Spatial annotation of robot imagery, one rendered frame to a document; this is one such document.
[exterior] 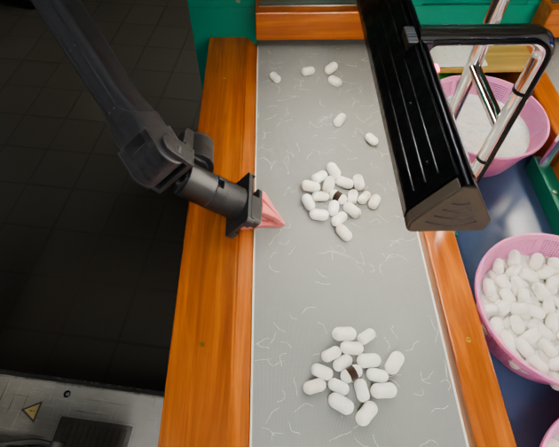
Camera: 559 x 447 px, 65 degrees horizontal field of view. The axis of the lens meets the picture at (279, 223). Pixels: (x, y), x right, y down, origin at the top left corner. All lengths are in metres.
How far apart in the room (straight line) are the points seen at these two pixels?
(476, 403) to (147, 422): 0.61
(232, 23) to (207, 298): 0.72
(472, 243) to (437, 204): 0.52
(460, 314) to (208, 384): 0.40
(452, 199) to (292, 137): 0.58
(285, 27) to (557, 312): 0.81
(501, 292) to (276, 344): 0.39
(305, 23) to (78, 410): 0.97
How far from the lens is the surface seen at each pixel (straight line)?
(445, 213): 0.44
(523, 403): 0.84
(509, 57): 1.24
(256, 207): 0.71
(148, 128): 0.66
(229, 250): 0.76
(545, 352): 0.82
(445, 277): 0.78
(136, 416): 0.99
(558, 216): 1.02
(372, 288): 0.76
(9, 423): 1.09
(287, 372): 0.69
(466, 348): 0.73
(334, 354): 0.69
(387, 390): 0.68
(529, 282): 0.88
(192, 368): 0.68
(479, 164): 0.76
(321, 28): 1.13
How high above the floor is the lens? 1.41
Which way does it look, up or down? 55 degrees down
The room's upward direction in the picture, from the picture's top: straight up
